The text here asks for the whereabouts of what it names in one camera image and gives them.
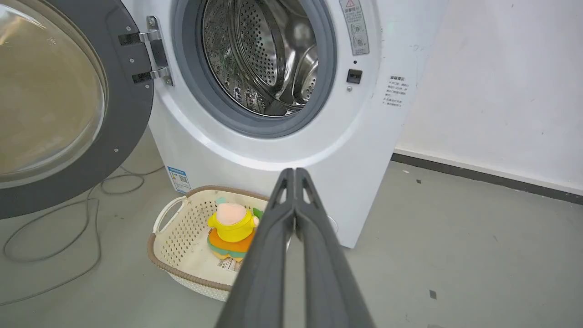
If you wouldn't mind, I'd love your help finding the white text instruction sticker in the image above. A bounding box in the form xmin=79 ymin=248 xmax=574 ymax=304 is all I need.
xmin=382 ymin=75 xmax=409 ymax=108

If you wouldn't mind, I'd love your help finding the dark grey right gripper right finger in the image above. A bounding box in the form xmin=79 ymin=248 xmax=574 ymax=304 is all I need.
xmin=294 ymin=168 xmax=376 ymax=328

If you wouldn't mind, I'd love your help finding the blue energy label sticker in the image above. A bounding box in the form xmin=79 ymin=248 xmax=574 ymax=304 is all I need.
xmin=167 ymin=166 xmax=192 ymax=194

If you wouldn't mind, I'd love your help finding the chrome door hinge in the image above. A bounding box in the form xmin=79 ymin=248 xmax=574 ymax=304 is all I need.
xmin=138 ymin=15 xmax=174 ymax=87

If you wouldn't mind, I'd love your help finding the cream perforated laundry basket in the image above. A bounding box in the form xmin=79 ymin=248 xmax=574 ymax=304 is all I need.
xmin=147 ymin=185 xmax=292 ymax=302

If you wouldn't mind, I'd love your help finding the dark grey wall baseboard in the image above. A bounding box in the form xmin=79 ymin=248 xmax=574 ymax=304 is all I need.
xmin=391 ymin=153 xmax=583 ymax=205

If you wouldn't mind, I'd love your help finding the yellow orange plush doll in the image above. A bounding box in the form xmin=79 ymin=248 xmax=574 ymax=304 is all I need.
xmin=207 ymin=198 xmax=264 ymax=262

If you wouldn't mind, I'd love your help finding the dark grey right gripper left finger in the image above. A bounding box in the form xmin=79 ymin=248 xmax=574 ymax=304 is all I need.
xmin=215 ymin=168 xmax=297 ymax=328

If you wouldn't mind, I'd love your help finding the grey round washing machine door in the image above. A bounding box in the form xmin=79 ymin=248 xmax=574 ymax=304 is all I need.
xmin=0 ymin=0 xmax=154 ymax=220

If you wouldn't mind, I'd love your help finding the white front-load washing machine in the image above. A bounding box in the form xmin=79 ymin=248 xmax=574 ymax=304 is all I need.
xmin=119 ymin=0 xmax=450 ymax=249

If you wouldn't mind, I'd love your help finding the thin grey floor cable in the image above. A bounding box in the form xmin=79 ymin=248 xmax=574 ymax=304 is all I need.
xmin=0 ymin=165 xmax=165 ymax=307

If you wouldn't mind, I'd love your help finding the steel perforated washer drum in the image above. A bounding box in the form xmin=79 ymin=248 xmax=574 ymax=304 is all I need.
xmin=202 ymin=0 xmax=319 ymax=117

